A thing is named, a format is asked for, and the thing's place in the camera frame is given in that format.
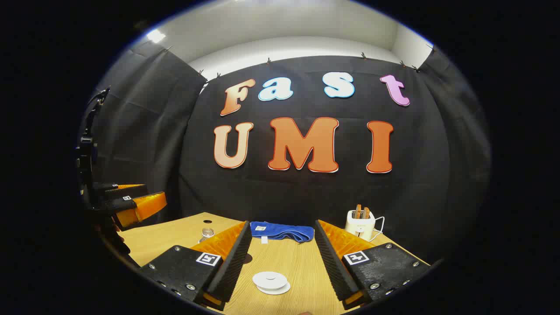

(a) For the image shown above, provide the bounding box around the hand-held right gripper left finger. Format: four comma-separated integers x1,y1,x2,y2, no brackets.
139,220,253,312

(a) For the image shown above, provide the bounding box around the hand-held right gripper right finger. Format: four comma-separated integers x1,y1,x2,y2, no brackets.
314,219,431,311

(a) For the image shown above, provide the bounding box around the white teacup lid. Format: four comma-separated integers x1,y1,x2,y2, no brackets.
255,272,286,286

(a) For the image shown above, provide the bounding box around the white teacup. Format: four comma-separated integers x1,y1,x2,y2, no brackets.
252,271,288,291

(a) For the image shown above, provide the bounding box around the cream toaster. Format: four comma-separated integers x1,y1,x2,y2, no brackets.
345,210,377,242

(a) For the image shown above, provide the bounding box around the white saucer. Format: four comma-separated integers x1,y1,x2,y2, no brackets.
257,280,291,295

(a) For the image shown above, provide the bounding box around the blue towel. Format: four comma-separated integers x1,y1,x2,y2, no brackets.
249,221,315,244

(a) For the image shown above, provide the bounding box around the white toaster cable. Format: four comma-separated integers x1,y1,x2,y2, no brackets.
370,216,386,242

